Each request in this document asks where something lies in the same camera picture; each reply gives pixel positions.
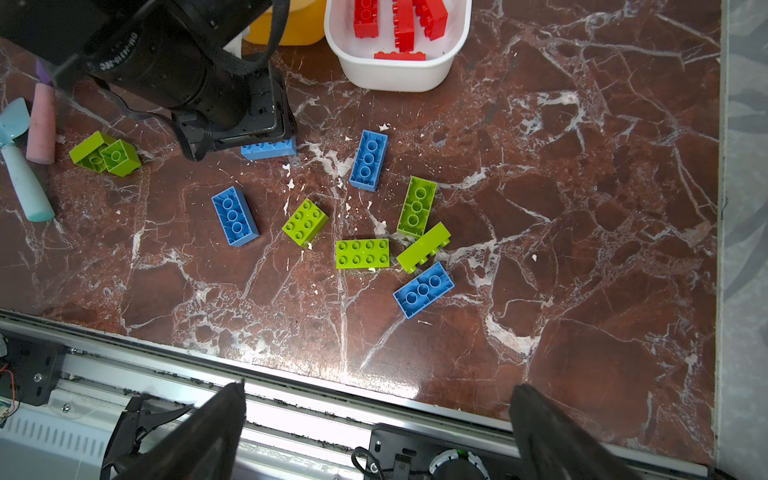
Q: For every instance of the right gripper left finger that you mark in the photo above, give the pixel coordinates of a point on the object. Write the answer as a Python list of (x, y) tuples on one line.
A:
[(202, 447)]

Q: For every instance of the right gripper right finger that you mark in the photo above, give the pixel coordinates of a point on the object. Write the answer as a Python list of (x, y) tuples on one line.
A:
[(553, 446)]

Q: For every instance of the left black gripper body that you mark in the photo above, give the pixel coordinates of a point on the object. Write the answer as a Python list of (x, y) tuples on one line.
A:
[(168, 62)]

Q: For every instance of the blue lego brick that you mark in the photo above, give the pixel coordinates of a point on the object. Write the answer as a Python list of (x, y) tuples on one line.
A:
[(368, 162), (235, 217), (423, 290), (269, 150)]

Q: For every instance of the red lego brick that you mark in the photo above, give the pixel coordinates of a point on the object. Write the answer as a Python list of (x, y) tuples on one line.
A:
[(403, 22), (400, 56), (433, 16), (365, 20)]

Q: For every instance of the yellow container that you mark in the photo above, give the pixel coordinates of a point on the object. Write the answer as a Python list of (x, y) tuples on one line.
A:
[(305, 25)]

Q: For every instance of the green lego brick pair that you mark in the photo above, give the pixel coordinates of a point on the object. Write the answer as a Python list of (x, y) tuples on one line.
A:
[(102, 153)]

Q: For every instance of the right white container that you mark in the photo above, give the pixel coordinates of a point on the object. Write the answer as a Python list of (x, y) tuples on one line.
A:
[(377, 63)]

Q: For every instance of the purple pink spatula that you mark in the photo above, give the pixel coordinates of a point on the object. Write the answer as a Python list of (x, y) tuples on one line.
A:
[(41, 142)]

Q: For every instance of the small green lego brick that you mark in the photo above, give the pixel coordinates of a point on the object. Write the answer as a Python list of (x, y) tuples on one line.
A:
[(305, 223)]

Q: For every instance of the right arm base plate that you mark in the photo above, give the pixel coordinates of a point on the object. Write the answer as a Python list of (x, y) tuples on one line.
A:
[(398, 453)]

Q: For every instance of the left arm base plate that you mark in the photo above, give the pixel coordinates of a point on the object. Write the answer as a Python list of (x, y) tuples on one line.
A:
[(32, 365)]

